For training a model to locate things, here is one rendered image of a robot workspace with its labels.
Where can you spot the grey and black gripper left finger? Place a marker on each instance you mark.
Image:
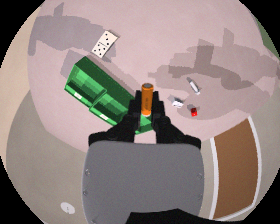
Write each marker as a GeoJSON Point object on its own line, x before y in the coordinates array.
{"type": "Point", "coordinates": [124, 131]}

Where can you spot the green rack of bins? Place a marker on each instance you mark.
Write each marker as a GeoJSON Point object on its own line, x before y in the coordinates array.
{"type": "Point", "coordinates": [86, 81]}

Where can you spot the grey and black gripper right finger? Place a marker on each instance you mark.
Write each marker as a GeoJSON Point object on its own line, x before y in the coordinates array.
{"type": "Point", "coordinates": [165, 130]}

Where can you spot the white domino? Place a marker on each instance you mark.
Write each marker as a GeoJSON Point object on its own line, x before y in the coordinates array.
{"type": "Point", "coordinates": [104, 43]}

